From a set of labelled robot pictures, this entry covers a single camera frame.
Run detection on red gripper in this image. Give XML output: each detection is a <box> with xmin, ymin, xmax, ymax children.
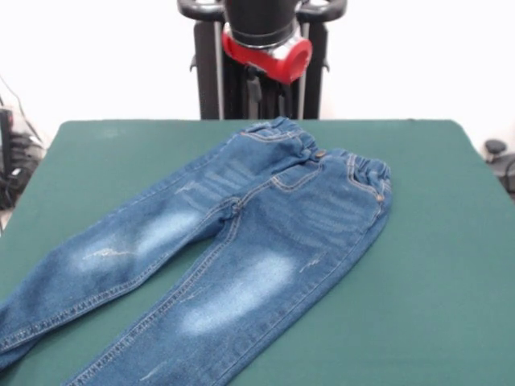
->
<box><xmin>220</xmin><ymin>22</ymin><xmax>314</xmax><ymax>118</ymax></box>

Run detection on blue denim jeans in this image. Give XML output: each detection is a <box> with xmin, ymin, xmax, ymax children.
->
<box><xmin>0</xmin><ymin>115</ymin><xmax>393</xmax><ymax>386</ymax></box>

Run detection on black round knob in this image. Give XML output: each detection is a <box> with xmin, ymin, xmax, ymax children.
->
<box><xmin>484</xmin><ymin>138</ymin><xmax>509</xmax><ymax>156</ymax></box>

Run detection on dark green table cloth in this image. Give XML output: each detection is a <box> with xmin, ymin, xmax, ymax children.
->
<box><xmin>0</xmin><ymin>118</ymin><xmax>515</xmax><ymax>386</ymax></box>

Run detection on dark grey chair base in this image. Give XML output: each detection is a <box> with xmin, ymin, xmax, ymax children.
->
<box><xmin>487</xmin><ymin>154</ymin><xmax>515</xmax><ymax>190</ymax></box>

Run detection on black robot pedestal with handle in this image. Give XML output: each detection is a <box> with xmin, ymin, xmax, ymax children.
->
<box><xmin>176</xmin><ymin>0</ymin><xmax>348</xmax><ymax>121</ymax></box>

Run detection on black cable tangle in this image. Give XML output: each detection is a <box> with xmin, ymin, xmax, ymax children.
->
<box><xmin>0</xmin><ymin>74</ymin><xmax>45</xmax><ymax>210</ymax></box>

